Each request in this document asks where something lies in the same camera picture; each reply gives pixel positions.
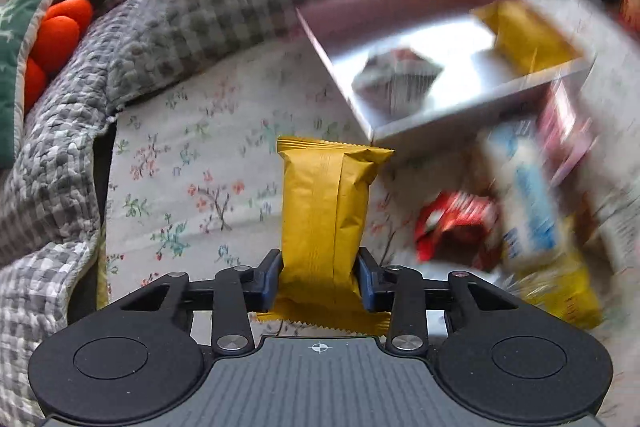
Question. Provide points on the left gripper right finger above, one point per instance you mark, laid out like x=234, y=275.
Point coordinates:
x=400, y=292

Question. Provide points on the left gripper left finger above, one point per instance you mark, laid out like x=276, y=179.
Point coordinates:
x=239, y=291

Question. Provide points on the yellow snack packet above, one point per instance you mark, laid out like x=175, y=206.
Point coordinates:
x=525, y=38
x=324, y=209

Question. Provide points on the silver printed snack packet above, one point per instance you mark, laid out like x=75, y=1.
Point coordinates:
x=396, y=81

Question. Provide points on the red snack packet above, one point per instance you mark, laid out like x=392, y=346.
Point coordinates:
x=459, y=227

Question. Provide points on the floral white cloth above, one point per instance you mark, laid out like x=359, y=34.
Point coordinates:
x=196, y=179

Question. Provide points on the white blue snack packet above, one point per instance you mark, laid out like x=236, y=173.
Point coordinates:
x=529, y=214

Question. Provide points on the yellow snack bag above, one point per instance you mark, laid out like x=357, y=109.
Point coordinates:
x=562, y=288

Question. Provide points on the grey checkered quilt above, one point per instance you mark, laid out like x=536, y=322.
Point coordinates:
x=50, y=217

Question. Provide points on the pink cardboard box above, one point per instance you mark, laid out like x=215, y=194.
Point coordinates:
x=477, y=86

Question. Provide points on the yellow snack packet in box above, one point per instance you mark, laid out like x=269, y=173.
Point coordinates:
x=525, y=38

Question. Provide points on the small orange pumpkin cushion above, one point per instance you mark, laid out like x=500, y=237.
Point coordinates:
x=58, y=36

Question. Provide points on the green embroidered pillow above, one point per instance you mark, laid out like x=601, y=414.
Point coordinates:
x=20, y=22

